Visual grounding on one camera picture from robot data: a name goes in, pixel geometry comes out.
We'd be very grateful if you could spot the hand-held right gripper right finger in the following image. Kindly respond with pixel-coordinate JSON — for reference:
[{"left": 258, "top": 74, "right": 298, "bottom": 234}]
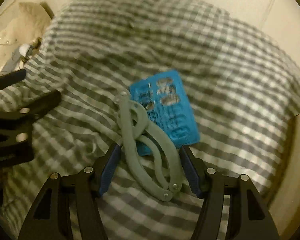
[{"left": 179, "top": 145, "right": 280, "bottom": 240}]

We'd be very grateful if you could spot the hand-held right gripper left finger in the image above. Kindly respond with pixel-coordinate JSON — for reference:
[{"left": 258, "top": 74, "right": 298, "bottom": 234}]
[{"left": 17, "top": 142, "right": 122, "bottom": 240}]

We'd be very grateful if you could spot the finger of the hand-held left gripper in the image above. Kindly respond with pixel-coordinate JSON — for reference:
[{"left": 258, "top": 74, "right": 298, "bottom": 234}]
[
  {"left": 0, "top": 69, "right": 27, "bottom": 98},
  {"left": 0, "top": 90, "right": 62, "bottom": 140}
]

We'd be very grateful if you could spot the grey folding tool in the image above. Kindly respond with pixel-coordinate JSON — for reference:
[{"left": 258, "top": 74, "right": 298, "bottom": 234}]
[{"left": 114, "top": 91, "right": 183, "bottom": 202}]

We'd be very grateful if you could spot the blue blister pack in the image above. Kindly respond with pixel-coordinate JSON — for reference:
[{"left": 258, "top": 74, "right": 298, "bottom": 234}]
[{"left": 129, "top": 69, "right": 200, "bottom": 157}]

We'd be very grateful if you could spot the brown cardboard box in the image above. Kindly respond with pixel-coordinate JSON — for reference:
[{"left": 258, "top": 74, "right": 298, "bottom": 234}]
[{"left": 262, "top": 110, "right": 300, "bottom": 205}]

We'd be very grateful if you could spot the white cloth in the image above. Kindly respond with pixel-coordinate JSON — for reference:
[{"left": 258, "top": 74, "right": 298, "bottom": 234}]
[{"left": 0, "top": 26, "right": 23, "bottom": 74}]

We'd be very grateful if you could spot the white device with cables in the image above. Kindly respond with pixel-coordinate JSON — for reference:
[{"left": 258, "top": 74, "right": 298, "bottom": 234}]
[{"left": 2, "top": 44, "right": 39, "bottom": 73}]

